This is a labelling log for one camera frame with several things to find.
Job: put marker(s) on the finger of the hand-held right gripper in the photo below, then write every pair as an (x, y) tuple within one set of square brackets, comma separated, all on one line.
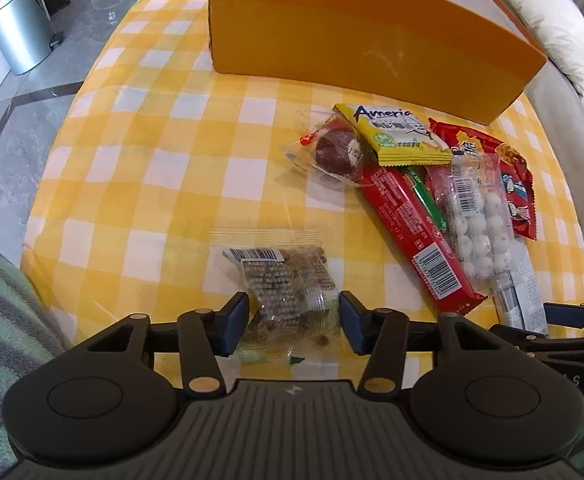
[(566, 314), (561, 346)]

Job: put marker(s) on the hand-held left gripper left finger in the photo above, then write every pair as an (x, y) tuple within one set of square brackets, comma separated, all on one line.
[(236, 322)]

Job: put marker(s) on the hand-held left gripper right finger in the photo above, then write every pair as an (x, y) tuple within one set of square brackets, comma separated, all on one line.
[(351, 322)]

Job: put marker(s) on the clear packet of brown snacks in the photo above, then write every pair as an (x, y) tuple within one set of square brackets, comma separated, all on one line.
[(277, 280)]

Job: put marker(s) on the long red snack packet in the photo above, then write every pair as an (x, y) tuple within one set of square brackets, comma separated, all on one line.
[(411, 230)]

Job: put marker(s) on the clear packet of white balls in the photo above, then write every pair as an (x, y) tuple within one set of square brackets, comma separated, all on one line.
[(476, 230)]

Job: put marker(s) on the red cartoon snack packet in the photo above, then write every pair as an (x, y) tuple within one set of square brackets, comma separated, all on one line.
[(516, 185)]

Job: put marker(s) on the clear packet with dark red snack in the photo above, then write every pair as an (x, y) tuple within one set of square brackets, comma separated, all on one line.
[(337, 152)]

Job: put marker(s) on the yellow snack packet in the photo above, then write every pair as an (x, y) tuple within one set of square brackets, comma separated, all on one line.
[(396, 132)]

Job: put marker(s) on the orange cardboard box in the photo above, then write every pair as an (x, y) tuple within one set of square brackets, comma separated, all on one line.
[(371, 35)]

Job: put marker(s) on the narrow green snack packet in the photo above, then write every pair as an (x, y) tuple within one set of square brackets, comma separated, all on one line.
[(424, 195)]

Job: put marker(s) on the beige sofa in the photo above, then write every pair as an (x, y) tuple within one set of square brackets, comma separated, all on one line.
[(571, 150)]

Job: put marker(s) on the green striped clothing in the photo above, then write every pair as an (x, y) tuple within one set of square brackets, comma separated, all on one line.
[(2, 335)]

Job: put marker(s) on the cream pillow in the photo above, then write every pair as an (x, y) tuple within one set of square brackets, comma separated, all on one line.
[(551, 30)]

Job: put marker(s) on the grey metal trash bin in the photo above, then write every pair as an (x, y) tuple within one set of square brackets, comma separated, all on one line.
[(17, 25)]

